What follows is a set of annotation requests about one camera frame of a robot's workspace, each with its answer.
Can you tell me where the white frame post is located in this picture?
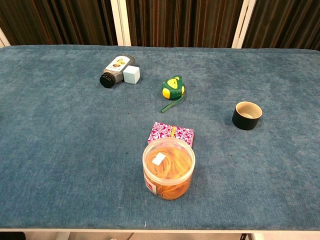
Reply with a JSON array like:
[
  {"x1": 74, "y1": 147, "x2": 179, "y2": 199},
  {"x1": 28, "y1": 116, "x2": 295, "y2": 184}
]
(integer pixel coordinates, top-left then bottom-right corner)
[
  {"x1": 110, "y1": 0, "x2": 132, "y2": 47},
  {"x1": 0, "y1": 26, "x2": 11, "y2": 49},
  {"x1": 231, "y1": 0, "x2": 258, "y2": 49}
]

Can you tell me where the pink patterned card box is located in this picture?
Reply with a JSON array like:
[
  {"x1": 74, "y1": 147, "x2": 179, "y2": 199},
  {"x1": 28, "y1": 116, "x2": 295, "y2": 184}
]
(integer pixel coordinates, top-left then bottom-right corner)
[{"x1": 147, "y1": 121, "x2": 195, "y2": 148}]

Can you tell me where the dark brown curtain panel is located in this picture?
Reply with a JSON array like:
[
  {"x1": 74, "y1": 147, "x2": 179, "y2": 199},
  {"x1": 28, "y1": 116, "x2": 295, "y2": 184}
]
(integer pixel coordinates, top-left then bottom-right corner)
[
  {"x1": 0, "y1": 0, "x2": 118, "y2": 47},
  {"x1": 242, "y1": 0, "x2": 320, "y2": 51},
  {"x1": 125, "y1": 0, "x2": 244, "y2": 48}
]

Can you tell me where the orange snack cup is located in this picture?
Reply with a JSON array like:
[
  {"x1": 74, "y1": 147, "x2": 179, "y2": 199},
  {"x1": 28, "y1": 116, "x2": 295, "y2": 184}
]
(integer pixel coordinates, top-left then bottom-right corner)
[{"x1": 142, "y1": 138, "x2": 196, "y2": 201}]

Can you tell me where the light blue cube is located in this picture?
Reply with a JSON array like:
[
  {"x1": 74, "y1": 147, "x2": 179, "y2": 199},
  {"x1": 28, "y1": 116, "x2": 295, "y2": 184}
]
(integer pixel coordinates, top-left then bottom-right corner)
[{"x1": 122, "y1": 65, "x2": 141, "y2": 85}]

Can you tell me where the small black cup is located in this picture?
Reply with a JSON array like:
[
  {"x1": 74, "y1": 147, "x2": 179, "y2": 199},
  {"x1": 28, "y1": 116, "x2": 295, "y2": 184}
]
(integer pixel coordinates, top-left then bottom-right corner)
[{"x1": 231, "y1": 101, "x2": 263, "y2": 131}]

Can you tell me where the blue table cloth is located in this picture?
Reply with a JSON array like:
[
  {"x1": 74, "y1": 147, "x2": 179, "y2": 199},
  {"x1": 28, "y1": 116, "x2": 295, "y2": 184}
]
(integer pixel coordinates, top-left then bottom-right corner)
[{"x1": 0, "y1": 44, "x2": 320, "y2": 230}]

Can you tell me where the dark bottle with label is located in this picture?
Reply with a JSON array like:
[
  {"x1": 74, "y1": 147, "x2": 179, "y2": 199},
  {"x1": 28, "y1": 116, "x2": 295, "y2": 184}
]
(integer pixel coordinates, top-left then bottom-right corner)
[{"x1": 99, "y1": 55, "x2": 137, "y2": 89}]

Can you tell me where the green yellow tape measure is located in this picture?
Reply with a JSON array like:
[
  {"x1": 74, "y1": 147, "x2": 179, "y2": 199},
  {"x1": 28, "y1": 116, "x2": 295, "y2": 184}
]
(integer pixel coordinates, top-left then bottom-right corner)
[{"x1": 160, "y1": 74, "x2": 186, "y2": 114}]

